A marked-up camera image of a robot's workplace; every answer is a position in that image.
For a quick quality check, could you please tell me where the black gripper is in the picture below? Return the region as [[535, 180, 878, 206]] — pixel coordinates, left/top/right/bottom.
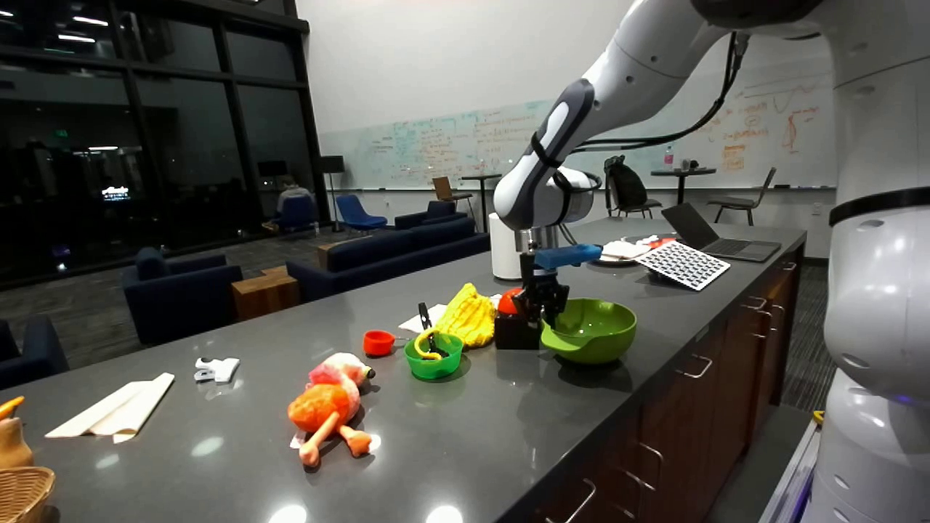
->
[[519, 249, 569, 320]]

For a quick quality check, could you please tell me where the light green bowl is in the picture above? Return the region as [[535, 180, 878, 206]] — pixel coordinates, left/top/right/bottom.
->
[[539, 299, 638, 365]]

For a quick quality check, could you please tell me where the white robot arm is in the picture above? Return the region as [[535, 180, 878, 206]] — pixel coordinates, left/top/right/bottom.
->
[[494, 0, 930, 523]]

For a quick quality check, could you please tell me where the red tomato ball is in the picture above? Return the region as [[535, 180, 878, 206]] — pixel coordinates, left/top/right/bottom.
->
[[497, 286, 522, 317]]

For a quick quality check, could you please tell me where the white paper towel roll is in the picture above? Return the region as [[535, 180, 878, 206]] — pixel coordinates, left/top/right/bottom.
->
[[489, 212, 519, 280]]

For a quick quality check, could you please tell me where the black square box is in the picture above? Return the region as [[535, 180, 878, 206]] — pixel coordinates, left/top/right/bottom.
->
[[494, 317, 539, 347]]

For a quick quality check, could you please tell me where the yellow cloth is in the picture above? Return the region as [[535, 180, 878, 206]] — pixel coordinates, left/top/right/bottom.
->
[[436, 280, 494, 347]]

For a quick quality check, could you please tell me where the dark blue sofa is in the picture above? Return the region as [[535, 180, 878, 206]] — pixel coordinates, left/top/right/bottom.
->
[[288, 217, 489, 302]]

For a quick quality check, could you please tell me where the small green cup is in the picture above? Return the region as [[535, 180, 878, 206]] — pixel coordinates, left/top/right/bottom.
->
[[403, 330, 465, 381]]

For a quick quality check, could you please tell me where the white keyboard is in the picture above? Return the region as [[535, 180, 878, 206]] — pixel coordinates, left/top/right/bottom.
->
[[638, 241, 728, 289]]

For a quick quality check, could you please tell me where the open laptop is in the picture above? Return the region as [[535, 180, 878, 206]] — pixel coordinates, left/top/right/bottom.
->
[[663, 202, 778, 263]]

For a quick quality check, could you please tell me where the small red cup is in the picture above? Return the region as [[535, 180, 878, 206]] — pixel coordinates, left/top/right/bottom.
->
[[362, 328, 394, 357]]

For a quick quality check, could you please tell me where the orange plush chicken toy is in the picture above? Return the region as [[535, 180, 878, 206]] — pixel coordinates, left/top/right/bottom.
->
[[288, 350, 374, 468]]

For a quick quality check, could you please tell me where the wooden side table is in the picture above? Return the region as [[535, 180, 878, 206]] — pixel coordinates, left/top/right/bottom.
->
[[231, 263, 300, 320]]

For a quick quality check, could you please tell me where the crumpled white paper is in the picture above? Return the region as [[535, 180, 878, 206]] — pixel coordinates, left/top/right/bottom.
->
[[194, 357, 239, 384]]

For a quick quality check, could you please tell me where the dark blue armchair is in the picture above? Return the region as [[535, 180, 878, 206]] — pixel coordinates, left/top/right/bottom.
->
[[122, 246, 242, 344]]

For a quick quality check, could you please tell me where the folded white paper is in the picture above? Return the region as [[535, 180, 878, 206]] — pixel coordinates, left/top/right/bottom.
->
[[50, 372, 175, 443]]

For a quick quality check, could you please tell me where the wooden toy figure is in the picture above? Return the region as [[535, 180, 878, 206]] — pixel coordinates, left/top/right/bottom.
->
[[0, 394, 54, 523]]

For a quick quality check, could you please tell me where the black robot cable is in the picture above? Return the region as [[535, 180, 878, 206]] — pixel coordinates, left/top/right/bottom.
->
[[577, 28, 752, 154]]

